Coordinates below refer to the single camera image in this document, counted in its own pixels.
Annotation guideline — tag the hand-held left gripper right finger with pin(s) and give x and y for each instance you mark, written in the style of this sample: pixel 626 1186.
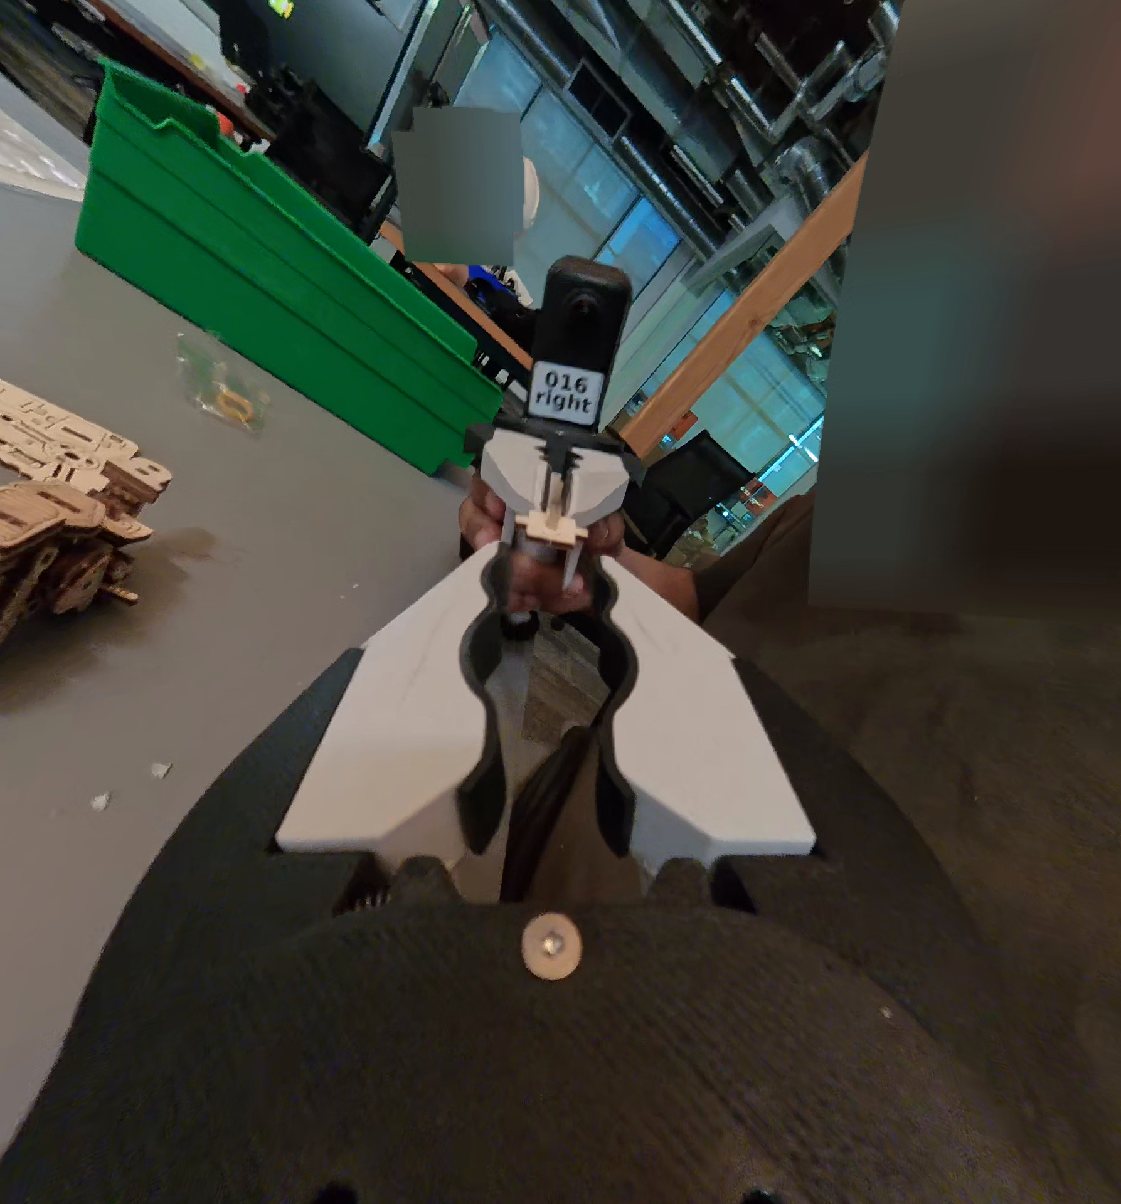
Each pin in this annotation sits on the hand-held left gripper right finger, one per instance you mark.
pixel 701 744

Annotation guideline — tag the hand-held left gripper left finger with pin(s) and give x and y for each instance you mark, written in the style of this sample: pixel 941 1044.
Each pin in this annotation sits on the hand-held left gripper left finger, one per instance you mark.
pixel 390 733

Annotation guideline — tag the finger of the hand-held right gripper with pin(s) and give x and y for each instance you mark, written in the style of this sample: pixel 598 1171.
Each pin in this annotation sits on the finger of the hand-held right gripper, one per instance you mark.
pixel 606 484
pixel 513 475

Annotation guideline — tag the small wooden cross part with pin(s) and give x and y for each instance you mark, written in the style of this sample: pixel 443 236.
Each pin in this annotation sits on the small wooden cross part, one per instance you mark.
pixel 550 529

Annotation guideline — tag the wooden puzzle model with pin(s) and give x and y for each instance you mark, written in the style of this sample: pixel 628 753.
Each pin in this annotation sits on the wooden puzzle model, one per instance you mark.
pixel 34 564

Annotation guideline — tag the person's right forearm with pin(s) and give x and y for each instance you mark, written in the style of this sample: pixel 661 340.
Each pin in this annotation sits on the person's right forearm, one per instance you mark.
pixel 664 584

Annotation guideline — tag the person's right hand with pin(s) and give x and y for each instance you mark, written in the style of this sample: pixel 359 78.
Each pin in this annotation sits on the person's right hand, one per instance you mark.
pixel 474 518

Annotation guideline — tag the black office chair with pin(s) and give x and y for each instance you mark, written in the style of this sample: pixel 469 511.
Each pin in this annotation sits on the black office chair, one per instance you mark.
pixel 701 480

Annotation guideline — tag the wooden beam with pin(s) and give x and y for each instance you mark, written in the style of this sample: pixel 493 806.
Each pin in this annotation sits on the wooden beam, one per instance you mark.
pixel 758 306

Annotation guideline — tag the clear bag of rubber bands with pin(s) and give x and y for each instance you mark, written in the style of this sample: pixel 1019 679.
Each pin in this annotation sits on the clear bag of rubber bands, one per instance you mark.
pixel 226 390

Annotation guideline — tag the green plastic bin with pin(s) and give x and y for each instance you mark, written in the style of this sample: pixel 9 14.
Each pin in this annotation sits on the green plastic bin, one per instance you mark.
pixel 269 264

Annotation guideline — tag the wooden sheet with round holes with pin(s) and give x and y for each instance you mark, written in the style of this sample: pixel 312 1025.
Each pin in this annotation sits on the wooden sheet with round holes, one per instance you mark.
pixel 71 442

